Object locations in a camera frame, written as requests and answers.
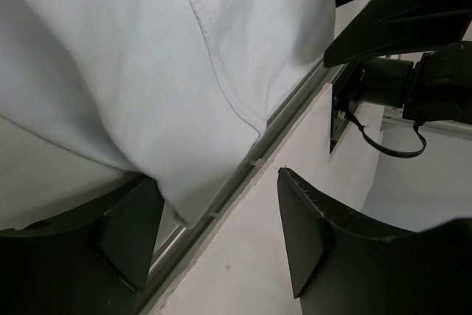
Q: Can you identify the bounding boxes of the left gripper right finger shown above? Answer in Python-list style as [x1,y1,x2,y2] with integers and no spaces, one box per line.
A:
[277,168,471,314]

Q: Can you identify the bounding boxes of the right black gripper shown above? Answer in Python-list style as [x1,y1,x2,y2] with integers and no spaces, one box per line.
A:
[324,0,471,125]

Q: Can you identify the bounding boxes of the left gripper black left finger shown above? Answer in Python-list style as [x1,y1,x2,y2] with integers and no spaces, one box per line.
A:
[1,176,163,314]

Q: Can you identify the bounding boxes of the white skirt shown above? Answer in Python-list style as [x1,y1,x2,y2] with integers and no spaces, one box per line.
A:
[1,0,335,229]

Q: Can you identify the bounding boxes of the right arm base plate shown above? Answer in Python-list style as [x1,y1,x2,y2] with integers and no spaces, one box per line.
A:
[330,61,365,153]

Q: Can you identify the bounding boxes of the front aluminium rail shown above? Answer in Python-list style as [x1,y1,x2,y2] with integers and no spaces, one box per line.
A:
[134,64,345,314]

